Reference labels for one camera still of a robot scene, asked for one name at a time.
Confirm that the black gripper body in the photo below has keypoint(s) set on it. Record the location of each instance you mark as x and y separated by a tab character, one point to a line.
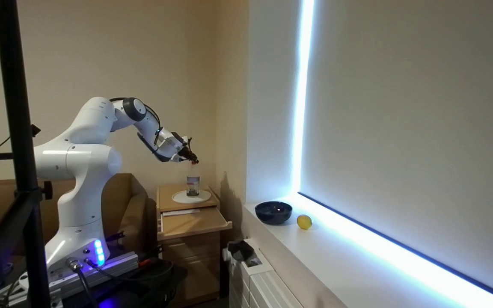
185	151

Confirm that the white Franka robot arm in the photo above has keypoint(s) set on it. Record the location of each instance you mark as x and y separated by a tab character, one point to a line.
81	165

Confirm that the white round plate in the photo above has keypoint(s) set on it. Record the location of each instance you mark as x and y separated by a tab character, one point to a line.
192	197

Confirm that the white remote control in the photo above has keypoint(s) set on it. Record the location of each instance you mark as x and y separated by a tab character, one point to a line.
180	212

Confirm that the wooden pull-out shelf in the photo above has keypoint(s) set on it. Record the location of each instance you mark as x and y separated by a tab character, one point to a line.
192	223

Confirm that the brown leather armchair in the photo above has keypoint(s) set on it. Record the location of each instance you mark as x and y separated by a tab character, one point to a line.
125	200

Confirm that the dark blue bowl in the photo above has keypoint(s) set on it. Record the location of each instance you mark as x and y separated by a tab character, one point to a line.
272	212

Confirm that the light wooden cabinet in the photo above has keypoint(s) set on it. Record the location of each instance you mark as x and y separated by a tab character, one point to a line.
195	262

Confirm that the yellow lemon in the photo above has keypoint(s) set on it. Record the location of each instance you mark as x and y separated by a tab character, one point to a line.
303	221

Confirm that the white radiator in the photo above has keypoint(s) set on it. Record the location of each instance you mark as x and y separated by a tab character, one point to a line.
260	291

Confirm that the black tripod stand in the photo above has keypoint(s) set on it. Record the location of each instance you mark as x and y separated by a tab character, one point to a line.
21	147

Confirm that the grey window roller blind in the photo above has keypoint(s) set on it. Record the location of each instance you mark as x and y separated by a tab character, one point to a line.
418	125

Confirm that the aluminium robot base mount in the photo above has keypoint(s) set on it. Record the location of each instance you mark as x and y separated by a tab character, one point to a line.
115	266

